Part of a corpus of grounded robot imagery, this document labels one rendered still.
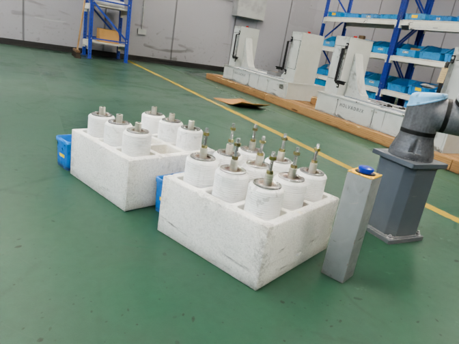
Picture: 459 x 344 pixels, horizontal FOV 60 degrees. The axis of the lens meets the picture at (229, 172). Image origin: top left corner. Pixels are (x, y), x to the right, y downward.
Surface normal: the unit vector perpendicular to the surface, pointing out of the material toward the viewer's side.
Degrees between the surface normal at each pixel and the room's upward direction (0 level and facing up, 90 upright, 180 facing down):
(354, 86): 90
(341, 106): 90
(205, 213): 90
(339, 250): 90
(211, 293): 0
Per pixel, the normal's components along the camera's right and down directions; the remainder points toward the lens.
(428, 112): -0.34, 0.23
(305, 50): 0.45, 0.34
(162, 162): 0.71, 0.33
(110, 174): -0.69, 0.12
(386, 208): -0.88, 0.00
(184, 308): 0.16, -0.94
